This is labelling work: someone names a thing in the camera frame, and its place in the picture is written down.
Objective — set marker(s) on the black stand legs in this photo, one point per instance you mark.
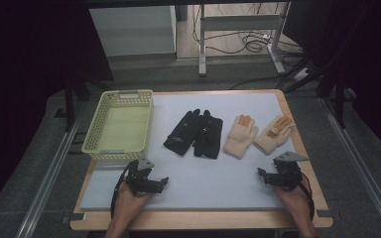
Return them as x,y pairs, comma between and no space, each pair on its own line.
69,105

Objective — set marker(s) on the yellow-green plastic basket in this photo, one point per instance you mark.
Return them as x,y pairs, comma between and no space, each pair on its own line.
122,132

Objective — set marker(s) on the white cabinet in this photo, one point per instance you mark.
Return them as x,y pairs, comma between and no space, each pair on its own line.
134,31

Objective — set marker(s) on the dark curtain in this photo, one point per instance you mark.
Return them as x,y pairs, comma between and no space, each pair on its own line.
20,82
370,66

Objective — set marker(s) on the white foam mat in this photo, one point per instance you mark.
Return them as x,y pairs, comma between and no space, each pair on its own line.
211,178

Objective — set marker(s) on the beige glove with orange fingers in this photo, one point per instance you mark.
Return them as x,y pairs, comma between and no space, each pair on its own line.
239,137
273,137

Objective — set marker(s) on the person's right hand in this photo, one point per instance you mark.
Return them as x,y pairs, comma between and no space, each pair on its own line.
294,201

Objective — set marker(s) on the aluminium rail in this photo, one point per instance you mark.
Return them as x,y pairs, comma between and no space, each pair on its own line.
360,165
46,185

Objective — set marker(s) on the person's left hand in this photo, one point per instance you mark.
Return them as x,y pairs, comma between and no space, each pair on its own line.
129,203

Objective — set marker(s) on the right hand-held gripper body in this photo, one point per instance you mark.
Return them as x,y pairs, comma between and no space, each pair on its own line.
287,172

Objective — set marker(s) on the black glove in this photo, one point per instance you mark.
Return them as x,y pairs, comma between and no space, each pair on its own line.
209,140
182,134

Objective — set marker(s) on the white power strip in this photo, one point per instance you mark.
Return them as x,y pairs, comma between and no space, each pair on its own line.
301,74

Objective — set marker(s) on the white metal desk frame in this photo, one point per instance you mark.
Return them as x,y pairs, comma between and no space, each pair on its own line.
241,23

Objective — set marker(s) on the black tripod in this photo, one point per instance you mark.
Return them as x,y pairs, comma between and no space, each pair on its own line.
339,99

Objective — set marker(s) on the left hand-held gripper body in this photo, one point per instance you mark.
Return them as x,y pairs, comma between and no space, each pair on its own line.
138,177

